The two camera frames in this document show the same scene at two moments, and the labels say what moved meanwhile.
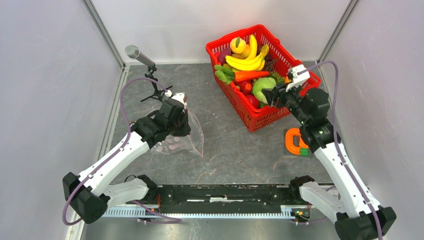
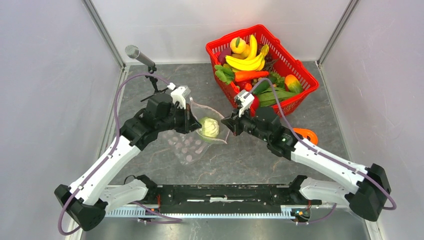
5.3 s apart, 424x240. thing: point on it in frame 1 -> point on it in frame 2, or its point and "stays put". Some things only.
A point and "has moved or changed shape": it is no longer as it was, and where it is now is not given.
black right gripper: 272,95 -> 234,124
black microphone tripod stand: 159,94 stays put
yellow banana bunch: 252,62 stays put
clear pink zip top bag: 192,143 has moved or changed shape
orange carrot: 244,75 stays put
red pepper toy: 245,87 stays put
